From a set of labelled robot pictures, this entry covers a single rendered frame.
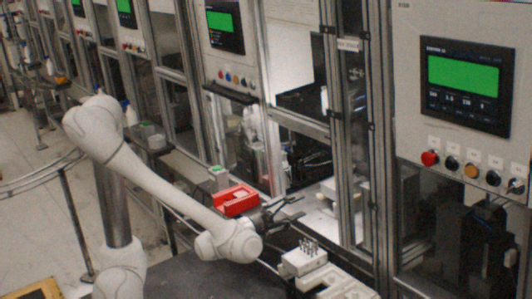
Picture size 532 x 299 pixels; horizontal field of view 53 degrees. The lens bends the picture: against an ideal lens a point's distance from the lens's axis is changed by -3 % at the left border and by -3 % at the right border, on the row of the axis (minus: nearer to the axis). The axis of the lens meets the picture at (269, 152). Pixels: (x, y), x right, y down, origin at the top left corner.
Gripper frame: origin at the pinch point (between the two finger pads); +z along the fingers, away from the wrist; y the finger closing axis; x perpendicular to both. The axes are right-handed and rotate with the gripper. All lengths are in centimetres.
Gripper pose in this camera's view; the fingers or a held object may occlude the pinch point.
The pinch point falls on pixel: (297, 207)
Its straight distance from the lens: 203.2
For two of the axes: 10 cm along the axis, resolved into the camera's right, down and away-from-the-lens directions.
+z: 8.2, -3.1, 4.7
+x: -5.6, -2.8, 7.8
